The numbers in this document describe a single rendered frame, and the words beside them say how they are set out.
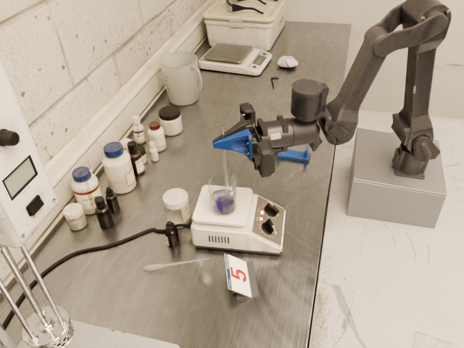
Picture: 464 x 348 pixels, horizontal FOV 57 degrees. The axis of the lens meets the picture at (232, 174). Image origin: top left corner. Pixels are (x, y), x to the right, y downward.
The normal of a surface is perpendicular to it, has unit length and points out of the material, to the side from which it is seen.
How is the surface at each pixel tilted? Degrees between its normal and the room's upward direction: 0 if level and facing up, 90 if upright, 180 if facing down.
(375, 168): 5
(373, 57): 94
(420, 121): 65
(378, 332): 0
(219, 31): 94
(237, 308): 0
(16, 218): 90
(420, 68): 94
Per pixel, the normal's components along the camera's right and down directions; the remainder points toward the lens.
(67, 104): 0.96, 0.13
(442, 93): -0.25, 0.61
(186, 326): -0.04, -0.78
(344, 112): 0.25, 0.21
